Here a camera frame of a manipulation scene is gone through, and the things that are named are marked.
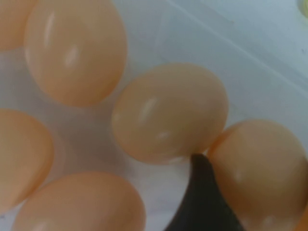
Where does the translucent plastic egg box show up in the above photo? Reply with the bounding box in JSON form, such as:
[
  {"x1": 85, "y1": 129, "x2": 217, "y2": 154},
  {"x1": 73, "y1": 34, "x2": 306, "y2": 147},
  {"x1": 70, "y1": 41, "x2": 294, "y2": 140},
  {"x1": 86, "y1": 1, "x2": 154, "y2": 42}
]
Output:
[{"x1": 0, "y1": 0, "x2": 308, "y2": 231}]

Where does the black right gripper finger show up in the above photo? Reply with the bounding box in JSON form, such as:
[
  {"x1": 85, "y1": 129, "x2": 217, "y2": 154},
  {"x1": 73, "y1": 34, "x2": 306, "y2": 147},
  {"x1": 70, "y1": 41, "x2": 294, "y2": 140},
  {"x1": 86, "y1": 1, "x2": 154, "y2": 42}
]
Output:
[{"x1": 165, "y1": 153, "x2": 244, "y2": 231}]

